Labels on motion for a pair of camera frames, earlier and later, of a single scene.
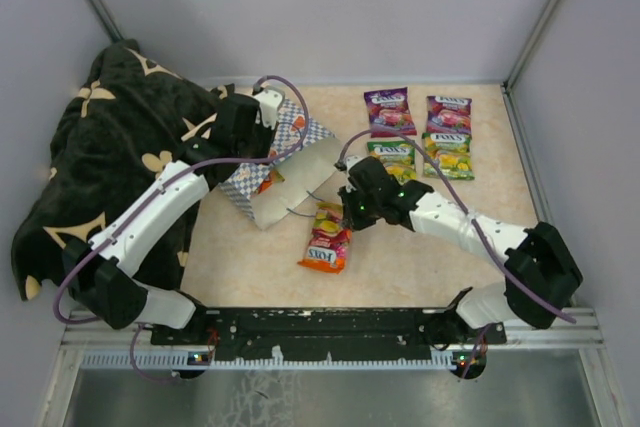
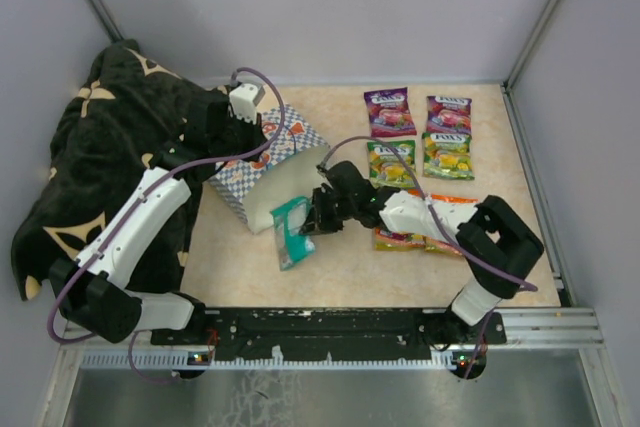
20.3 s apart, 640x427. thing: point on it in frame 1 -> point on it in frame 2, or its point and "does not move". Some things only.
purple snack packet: x=390 y=108 does not move
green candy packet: x=451 y=154 does not move
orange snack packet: x=273 y=177 -> x=436 y=244
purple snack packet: x=448 y=114 does not move
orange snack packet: x=330 y=239 -> x=387 y=240
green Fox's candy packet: x=399 y=158 does not move
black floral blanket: x=123 y=119 does not move
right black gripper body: x=362 y=210 -> x=330 y=211
